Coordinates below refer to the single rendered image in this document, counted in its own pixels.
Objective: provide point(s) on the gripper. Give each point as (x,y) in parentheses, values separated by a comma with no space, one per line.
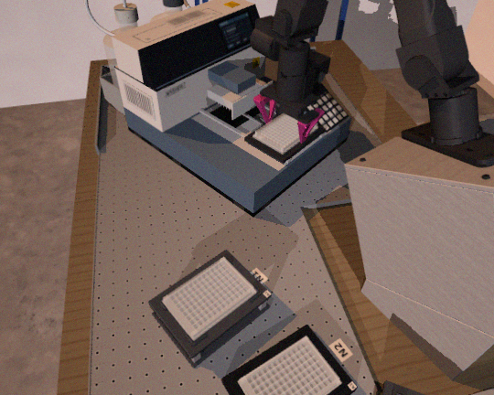
(288,92)

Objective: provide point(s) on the white well plate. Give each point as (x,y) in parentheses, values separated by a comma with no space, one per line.
(220,283)
(293,379)
(274,134)

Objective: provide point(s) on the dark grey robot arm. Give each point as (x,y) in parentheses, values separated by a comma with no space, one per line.
(435,50)

